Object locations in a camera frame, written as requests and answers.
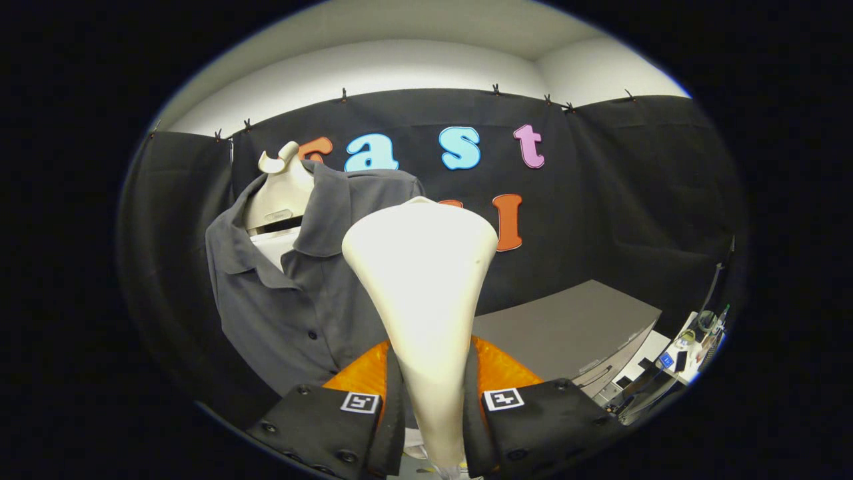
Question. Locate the white garment steamer head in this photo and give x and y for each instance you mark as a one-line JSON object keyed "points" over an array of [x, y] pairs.
{"points": [[423, 293]]}

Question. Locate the black backdrop cloth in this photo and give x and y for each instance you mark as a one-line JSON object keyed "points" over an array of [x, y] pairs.
{"points": [[633, 200]]}

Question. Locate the white desk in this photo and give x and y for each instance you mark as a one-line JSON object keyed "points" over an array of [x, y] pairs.
{"points": [[656, 346]]}

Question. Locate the grey button shirt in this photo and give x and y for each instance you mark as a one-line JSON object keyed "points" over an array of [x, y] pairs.
{"points": [[293, 320]]}

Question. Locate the white board inside shirt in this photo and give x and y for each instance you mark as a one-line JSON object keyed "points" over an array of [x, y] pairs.
{"points": [[274, 245]]}

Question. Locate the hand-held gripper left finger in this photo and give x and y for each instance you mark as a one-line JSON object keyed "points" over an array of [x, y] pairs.
{"points": [[394, 426]]}

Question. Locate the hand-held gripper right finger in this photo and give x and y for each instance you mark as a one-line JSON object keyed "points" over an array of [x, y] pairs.
{"points": [[473, 433]]}

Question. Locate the grey drawer cabinet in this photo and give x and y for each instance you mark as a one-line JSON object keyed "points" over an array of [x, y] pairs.
{"points": [[566, 326]]}

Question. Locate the cream plastic clothes hanger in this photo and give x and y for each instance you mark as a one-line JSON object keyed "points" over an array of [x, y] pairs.
{"points": [[283, 193]]}

